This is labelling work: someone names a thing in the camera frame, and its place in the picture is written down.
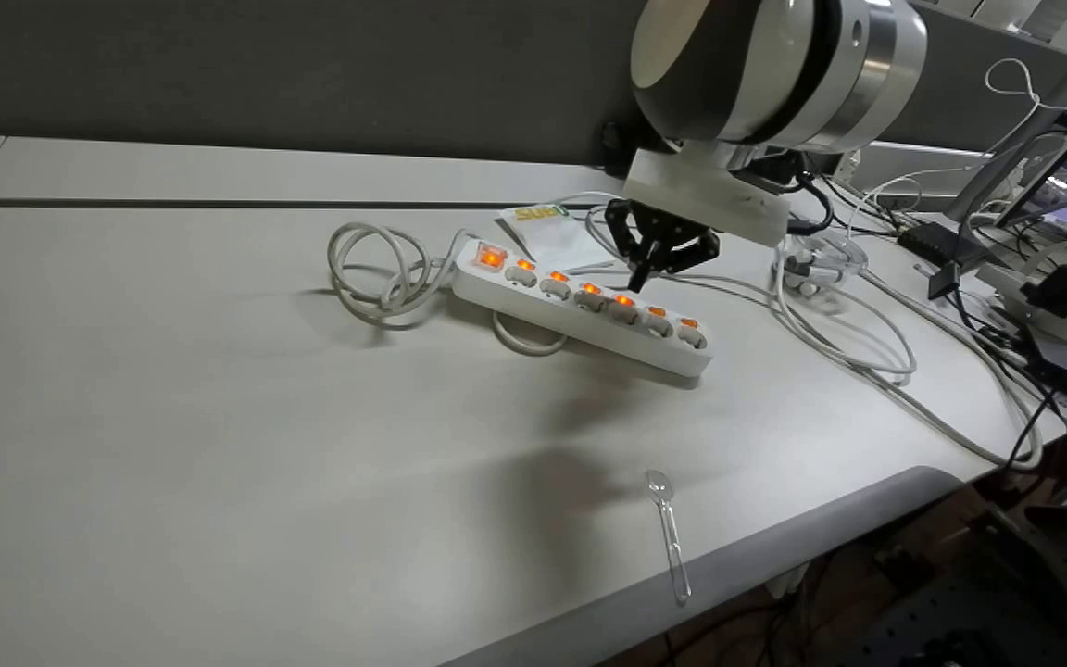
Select white power strip orange switches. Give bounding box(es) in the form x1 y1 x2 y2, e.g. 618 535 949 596
453 242 710 381

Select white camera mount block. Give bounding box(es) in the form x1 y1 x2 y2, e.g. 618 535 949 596
623 148 788 246

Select black cables right side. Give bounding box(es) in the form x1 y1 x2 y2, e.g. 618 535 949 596
788 144 1067 475

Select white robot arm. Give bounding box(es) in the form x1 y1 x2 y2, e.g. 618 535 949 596
603 0 931 292

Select clear plastic zip bag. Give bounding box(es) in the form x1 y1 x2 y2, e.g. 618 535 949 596
495 204 613 269

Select white power strip cable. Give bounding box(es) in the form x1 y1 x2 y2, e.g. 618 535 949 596
322 218 1045 475

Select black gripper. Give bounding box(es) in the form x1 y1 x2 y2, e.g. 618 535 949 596
603 200 718 292

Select grey desk partition panel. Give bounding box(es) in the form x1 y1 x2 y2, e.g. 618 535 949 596
0 0 651 164

